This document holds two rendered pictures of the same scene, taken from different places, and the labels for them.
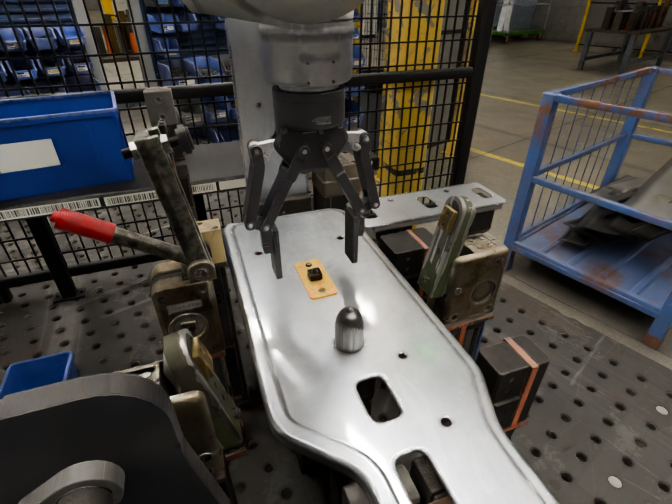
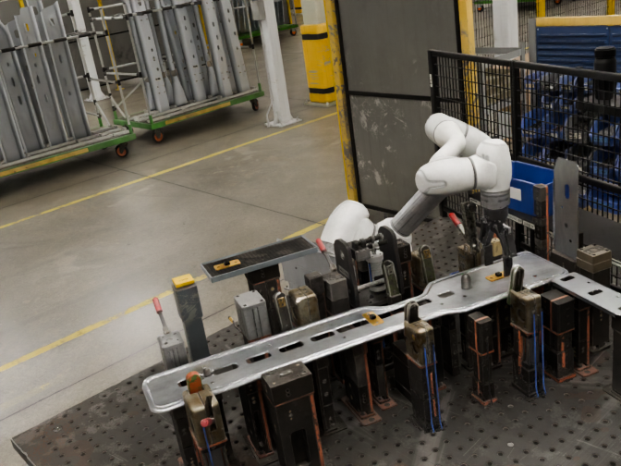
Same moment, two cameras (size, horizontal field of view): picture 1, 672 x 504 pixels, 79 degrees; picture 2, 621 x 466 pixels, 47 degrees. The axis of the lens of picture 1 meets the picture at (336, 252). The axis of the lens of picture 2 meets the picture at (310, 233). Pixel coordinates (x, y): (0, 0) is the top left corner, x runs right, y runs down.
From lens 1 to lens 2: 220 cm
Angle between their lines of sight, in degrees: 79
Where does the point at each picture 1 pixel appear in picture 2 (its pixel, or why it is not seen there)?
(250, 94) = (559, 201)
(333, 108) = (489, 214)
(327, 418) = (435, 288)
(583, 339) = not seen: outside the picture
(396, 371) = (456, 295)
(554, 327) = not seen: outside the picture
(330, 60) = (486, 201)
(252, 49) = (561, 183)
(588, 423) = (546, 441)
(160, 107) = (536, 192)
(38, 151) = (516, 192)
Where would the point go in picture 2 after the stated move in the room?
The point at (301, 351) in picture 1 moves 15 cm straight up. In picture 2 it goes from (457, 280) to (455, 239)
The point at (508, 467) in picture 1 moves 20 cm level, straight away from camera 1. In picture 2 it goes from (431, 312) to (493, 324)
